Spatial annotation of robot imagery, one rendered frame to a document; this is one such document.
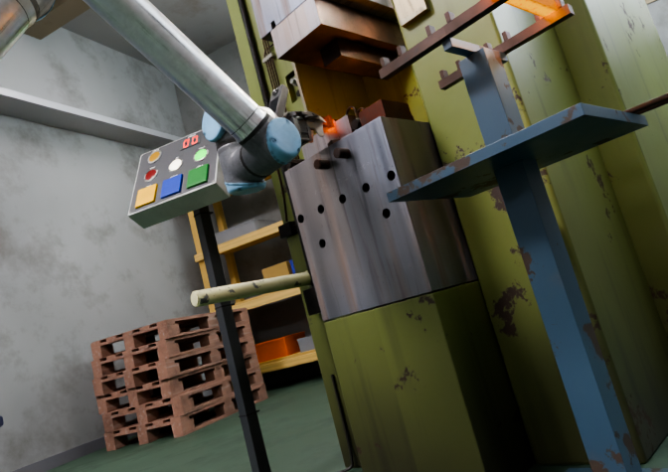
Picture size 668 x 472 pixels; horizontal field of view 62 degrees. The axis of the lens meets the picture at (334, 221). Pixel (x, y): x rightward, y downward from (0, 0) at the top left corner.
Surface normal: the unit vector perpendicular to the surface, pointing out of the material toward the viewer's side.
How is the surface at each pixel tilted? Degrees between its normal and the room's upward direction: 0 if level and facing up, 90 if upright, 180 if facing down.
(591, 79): 90
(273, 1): 90
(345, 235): 90
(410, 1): 90
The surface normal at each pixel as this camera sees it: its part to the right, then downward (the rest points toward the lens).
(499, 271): -0.69, 0.06
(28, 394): 0.87, -0.30
